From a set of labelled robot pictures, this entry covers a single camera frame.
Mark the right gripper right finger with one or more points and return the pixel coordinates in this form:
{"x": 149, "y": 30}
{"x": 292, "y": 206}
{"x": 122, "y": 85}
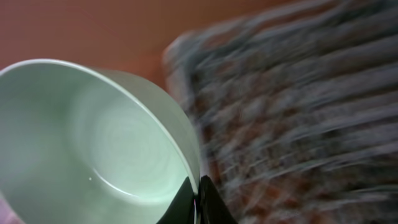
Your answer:
{"x": 212, "y": 208}

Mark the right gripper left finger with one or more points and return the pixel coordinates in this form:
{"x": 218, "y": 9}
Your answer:
{"x": 182, "y": 207}

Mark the green bowl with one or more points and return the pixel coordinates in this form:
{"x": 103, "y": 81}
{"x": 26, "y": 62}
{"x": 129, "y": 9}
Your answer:
{"x": 87, "y": 145}

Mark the grey dishwasher rack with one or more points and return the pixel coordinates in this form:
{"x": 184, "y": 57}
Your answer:
{"x": 296, "y": 110}

